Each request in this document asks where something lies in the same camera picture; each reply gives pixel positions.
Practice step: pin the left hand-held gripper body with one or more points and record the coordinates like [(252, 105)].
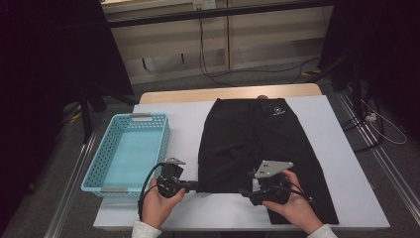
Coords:
[(170, 186)]

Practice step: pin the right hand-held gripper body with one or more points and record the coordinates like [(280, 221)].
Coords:
[(272, 195)]

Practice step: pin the black shorts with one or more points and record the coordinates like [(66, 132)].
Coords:
[(244, 139)]

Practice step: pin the light blue plastic basket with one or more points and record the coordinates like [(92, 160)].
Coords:
[(132, 155)]

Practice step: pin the person's left hand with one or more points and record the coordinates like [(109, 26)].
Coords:
[(158, 208)]

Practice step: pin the person's right hand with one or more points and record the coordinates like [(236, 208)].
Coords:
[(297, 210)]

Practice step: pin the white table mat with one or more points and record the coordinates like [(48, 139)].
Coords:
[(313, 115)]

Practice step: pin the black stand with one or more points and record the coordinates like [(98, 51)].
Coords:
[(86, 119), (356, 89)]

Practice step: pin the yellow floor tape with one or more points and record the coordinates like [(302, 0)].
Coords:
[(312, 72)]

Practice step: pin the white power plug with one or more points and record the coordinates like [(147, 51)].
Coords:
[(371, 116)]

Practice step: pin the black horizontal bar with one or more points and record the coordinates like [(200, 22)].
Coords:
[(214, 12)]

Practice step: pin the black curtain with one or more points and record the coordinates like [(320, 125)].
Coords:
[(39, 66), (389, 49)]

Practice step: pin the aluminium floor rail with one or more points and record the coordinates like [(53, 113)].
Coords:
[(389, 165), (71, 188)]

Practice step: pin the white wall socket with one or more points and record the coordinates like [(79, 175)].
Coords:
[(204, 4)]

